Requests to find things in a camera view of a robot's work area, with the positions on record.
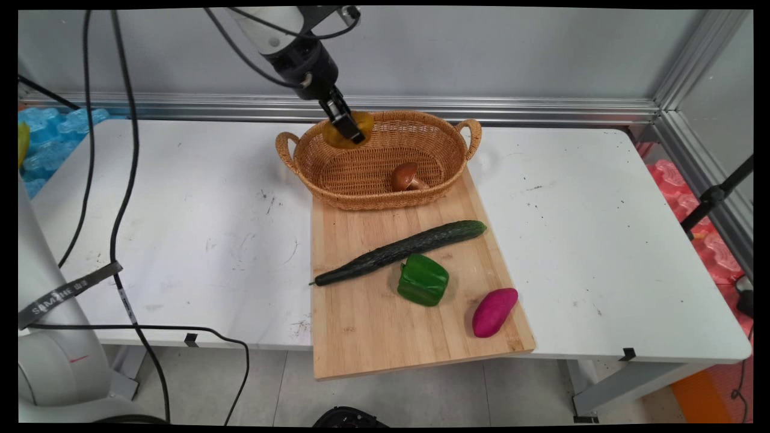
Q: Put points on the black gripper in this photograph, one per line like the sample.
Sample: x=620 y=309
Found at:
x=307 y=69

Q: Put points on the aluminium frame rail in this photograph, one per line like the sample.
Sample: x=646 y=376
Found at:
x=704 y=174
x=481 y=108

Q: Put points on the purple toy sweet potato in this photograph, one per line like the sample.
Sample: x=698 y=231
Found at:
x=493 y=313

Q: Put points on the aluminium frame post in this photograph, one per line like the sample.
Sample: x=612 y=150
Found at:
x=698 y=54

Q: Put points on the yellow-green toy fruit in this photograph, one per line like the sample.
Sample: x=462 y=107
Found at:
x=22 y=144

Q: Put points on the brown toy mushroom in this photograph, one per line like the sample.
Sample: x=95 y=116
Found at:
x=406 y=177

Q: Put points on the small black device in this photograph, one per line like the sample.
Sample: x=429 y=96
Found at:
x=746 y=297

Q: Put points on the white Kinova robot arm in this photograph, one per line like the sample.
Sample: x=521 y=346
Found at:
x=54 y=373

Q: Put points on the orange floor panel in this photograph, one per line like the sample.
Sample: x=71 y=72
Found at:
x=698 y=397

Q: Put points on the black table edge clip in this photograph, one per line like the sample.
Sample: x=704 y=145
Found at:
x=627 y=353
x=191 y=340

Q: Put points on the black round object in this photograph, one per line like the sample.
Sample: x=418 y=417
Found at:
x=349 y=417

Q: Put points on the blue foam packing sheet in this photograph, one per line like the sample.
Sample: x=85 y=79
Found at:
x=51 y=141

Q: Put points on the yellow-brown toy potato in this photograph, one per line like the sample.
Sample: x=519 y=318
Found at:
x=334 y=137

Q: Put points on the dark green toy cucumber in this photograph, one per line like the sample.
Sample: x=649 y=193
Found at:
x=397 y=249

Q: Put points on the green toy bell pepper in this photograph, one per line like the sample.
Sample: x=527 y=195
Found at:
x=423 y=280

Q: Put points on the grey metal table leg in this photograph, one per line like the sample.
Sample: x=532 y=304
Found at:
x=127 y=370
x=631 y=385

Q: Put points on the black tripod stand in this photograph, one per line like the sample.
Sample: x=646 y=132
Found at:
x=716 y=195

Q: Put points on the woven wicker basket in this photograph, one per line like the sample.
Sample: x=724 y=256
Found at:
x=379 y=162

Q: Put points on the pink foam packing sheet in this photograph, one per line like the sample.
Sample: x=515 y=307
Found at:
x=710 y=246

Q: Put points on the wooden cutting board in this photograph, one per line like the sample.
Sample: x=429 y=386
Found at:
x=397 y=313

